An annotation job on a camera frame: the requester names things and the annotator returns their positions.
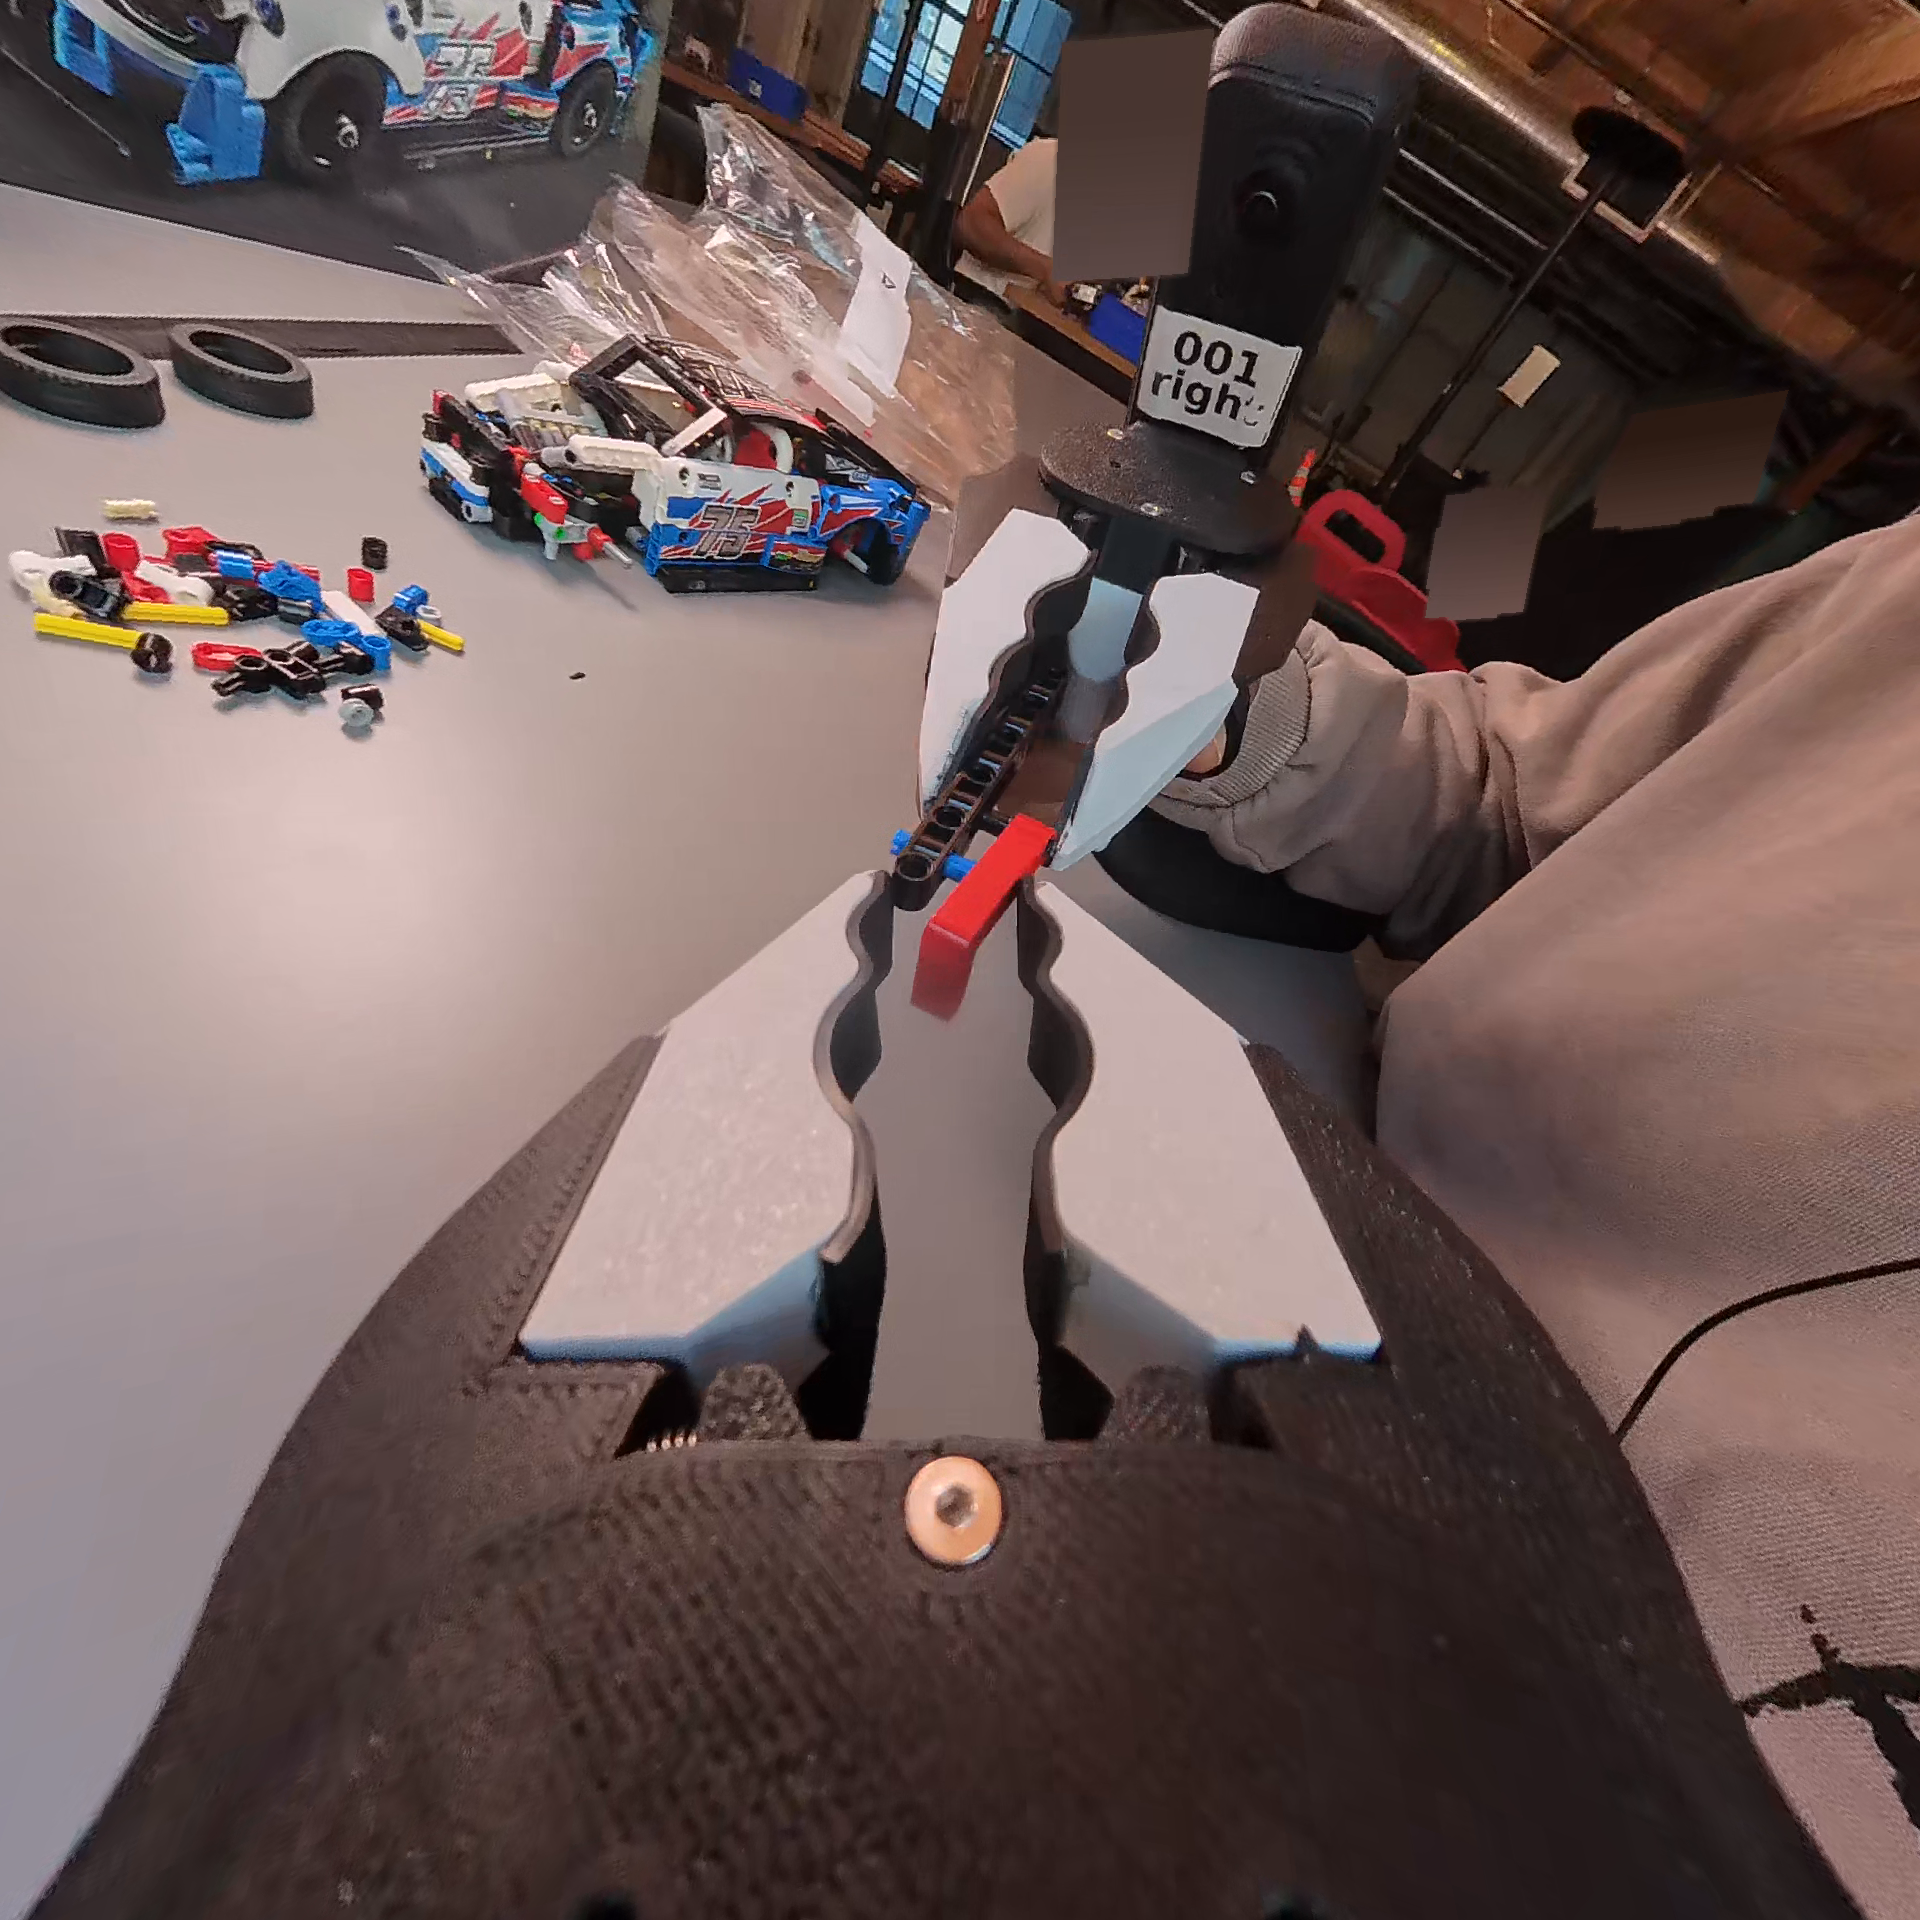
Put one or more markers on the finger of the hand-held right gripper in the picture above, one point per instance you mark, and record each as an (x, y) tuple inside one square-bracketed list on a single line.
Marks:
[(975, 615), (1185, 662)]

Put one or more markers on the small blue bin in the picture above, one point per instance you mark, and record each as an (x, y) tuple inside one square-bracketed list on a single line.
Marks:
[(1118, 323)]

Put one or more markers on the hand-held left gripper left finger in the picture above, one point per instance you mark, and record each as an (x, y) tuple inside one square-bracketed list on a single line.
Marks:
[(688, 1185)]

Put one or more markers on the long blue lego pin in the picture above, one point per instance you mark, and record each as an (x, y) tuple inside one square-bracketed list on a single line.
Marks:
[(899, 841)]

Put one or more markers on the pile of mixed lego pieces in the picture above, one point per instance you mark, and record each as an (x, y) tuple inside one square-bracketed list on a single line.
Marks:
[(295, 579)]

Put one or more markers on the red plastic chair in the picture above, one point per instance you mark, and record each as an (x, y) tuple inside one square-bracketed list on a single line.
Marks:
[(1371, 600)]

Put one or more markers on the lego set box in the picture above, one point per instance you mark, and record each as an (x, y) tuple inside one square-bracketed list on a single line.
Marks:
[(451, 210)]

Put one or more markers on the long black lego beam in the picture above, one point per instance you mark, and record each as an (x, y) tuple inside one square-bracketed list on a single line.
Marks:
[(932, 851)]

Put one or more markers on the white paper bag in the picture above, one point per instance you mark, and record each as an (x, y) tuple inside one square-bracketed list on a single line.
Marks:
[(878, 316)]

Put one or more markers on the black light stand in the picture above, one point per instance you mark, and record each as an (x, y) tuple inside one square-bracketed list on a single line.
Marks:
[(1626, 165)]

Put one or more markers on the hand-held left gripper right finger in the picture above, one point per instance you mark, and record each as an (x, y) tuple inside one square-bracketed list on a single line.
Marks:
[(1213, 1199)]

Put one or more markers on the partly built lego car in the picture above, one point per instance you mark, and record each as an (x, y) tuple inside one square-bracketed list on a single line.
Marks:
[(720, 527)]

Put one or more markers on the heap of clear plastic bags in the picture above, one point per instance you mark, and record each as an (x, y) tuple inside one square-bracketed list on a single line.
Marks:
[(752, 197)]

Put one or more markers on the black rubber tyre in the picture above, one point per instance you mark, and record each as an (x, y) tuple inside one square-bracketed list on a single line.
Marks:
[(80, 410), (239, 402)]

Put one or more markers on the red angled lego beam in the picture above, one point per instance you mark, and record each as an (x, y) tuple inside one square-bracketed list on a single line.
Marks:
[(960, 937)]

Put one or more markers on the black round pad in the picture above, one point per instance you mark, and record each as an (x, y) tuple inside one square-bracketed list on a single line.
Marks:
[(1245, 900)]

